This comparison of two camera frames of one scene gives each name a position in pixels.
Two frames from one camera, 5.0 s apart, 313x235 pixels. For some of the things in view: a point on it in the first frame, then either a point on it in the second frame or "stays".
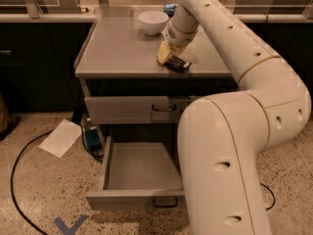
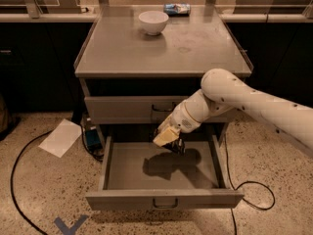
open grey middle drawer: (138, 175) stays
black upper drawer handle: (158, 110) stays
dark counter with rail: (39, 52) stays
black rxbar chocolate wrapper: (178, 64) → (176, 146)
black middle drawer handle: (164, 206) stays
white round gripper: (176, 35) → (180, 118)
